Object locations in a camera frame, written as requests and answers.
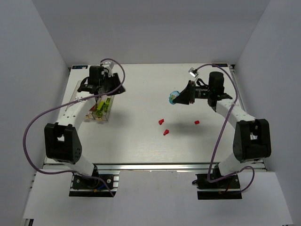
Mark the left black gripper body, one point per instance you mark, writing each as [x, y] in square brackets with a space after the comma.
[111, 83]

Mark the clear three-compartment container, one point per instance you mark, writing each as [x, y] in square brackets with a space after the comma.
[105, 116]

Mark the right blue label sticker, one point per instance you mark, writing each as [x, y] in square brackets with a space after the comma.
[220, 65]

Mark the blue label sticker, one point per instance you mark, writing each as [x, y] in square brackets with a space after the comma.
[220, 65]
[79, 67]

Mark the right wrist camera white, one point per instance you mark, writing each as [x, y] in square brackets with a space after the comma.
[193, 72]

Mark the blue frog lego piece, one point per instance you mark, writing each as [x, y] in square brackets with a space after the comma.
[173, 96]

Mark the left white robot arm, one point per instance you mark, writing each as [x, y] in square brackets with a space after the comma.
[61, 138]

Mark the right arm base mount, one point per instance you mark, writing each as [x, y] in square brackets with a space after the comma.
[226, 189]

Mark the left blue label sticker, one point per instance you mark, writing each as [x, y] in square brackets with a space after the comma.
[79, 67]

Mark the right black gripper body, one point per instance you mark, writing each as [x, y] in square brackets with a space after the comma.
[192, 92]

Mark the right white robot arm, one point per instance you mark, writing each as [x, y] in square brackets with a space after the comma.
[251, 140]

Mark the long green lego brick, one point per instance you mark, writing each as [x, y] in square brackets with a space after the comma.
[100, 106]

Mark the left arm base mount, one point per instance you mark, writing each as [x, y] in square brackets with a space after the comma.
[85, 187]

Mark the green lego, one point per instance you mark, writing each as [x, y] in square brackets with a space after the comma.
[107, 102]

